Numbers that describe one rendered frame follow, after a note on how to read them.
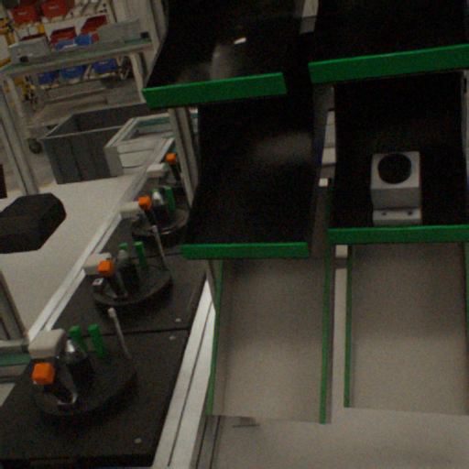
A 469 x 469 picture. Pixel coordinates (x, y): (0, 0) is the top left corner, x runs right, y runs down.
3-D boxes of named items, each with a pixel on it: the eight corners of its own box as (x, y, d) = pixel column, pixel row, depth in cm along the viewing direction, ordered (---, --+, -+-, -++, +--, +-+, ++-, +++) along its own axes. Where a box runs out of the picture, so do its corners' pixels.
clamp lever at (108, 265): (125, 298, 94) (108, 269, 89) (114, 299, 95) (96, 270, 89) (129, 279, 97) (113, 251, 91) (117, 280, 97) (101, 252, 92)
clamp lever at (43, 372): (72, 405, 73) (46, 376, 67) (58, 406, 73) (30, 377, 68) (79, 379, 75) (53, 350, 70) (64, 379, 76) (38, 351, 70)
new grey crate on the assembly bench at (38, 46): (42, 59, 563) (36, 41, 556) (12, 66, 563) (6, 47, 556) (50, 53, 599) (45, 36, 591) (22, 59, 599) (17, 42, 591)
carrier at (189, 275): (190, 338, 89) (172, 267, 84) (47, 348, 94) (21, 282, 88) (213, 259, 111) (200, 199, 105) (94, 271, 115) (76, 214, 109)
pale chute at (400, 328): (474, 416, 61) (476, 416, 57) (349, 408, 65) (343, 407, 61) (464, 170, 69) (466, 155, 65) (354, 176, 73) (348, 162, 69)
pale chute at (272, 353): (332, 423, 64) (324, 424, 60) (220, 415, 68) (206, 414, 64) (338, 185, 72) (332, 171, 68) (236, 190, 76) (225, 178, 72)
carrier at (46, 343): (154, 465, 68) (126, 384, 62) (-30, 473, 72) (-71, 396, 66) (190, 339, 89) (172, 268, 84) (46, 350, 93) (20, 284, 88)
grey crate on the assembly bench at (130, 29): (140, 38, 567) (136, 21, 560) (100, 47, 569) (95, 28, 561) (143, 35, 595) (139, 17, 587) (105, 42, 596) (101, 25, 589)
